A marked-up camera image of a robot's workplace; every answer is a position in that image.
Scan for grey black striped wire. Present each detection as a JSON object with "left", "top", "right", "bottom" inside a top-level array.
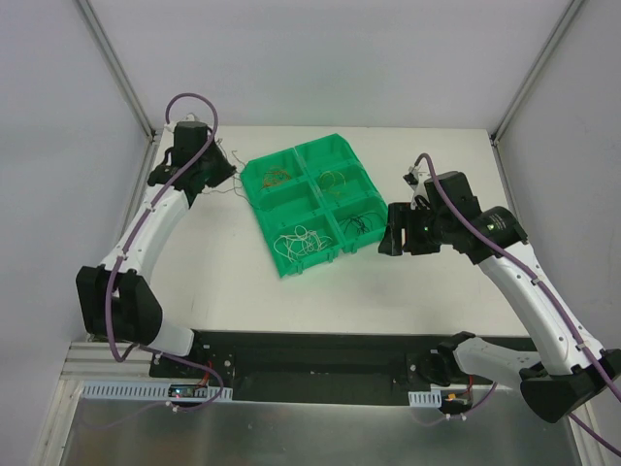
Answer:
[{"left": 198, "top": 138, "right": 249, "bottom": 201}]

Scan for white wire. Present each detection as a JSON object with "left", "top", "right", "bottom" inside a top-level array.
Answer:
[
  {"left": 270, "top": 229, "right": 302, "bottom": 263},
  {"left": 285, "top": 223, "right": 336, "bottom": 260}
]

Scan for orange wire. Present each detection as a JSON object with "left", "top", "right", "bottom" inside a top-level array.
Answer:
[{"left": 316, "top": 170, "right": 348, "bottom": 201}]

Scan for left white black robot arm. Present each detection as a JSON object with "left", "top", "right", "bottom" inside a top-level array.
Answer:
[{"left": 76, "top": 120, "right": 236, "bottom": 378}]

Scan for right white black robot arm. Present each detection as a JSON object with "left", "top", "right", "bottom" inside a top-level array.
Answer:
[{"left": 378, "top": 167, "right": 620, "bottom": 423}]

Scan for green plastic bin right column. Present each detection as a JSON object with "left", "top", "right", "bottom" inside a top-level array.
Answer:
[{"left": 294, "top": 134, "right": 387, "bottom": 253}]

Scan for green plastic bin column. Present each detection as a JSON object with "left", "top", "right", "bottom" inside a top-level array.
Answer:
[
  {"left": 241, "top": 148, "right": 342, "bottom": 278},
  {"left": 294, "top": 134, "right": 387, "bottom": 253}
]

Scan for green plastic bin left column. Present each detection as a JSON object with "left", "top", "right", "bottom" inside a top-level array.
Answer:
[{"left": 241, "top": 148, "right": 342, "bottom": 278}]

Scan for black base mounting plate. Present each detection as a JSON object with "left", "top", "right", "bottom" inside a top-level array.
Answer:
[{"left": 147, "top": 329, "right": 501, "bottom": 404}]

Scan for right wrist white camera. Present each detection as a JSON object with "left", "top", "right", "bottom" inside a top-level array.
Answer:
[{"left": 403, "top": 166, "right": 430, "bottom": 210}]

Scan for wrist white camera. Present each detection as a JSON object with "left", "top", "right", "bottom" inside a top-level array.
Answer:
[
  {"left": 403, "top": 166, "right": 430, "bottom": 210},
  {"left": 164, "top": 113, "right": 201, "bottom": 133}
]

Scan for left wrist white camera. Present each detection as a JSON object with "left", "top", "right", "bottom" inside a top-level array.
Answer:
[{"left": 164, "top": 113, "right": 201, "bottom": 133}]

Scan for right white cable duct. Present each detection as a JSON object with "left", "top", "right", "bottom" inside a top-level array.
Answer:
[{"left": 408, "top": 389, "right": 442, "bottom": 409}]

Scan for white cable duct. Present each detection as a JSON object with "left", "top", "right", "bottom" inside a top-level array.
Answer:
[
  {"left": 82, "top": 382, "right": 233, "bottom": 403},
  {"left": 408, "top": 389, "right": 442, "bottom": 409}
]

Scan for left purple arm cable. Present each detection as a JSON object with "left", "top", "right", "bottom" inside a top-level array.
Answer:
[{"left": 77, "top": 92, "right": 225, "bottom": 428}]

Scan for left white cable duct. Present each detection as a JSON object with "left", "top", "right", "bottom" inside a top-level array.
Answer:
[{"left": 82, "top": 382, "right": 233, "bottom": 403}]

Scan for aluminium frame rail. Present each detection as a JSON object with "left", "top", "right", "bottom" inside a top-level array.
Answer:
[{"left": 60, "top": 342, "right": 151, "bottom": 381}]

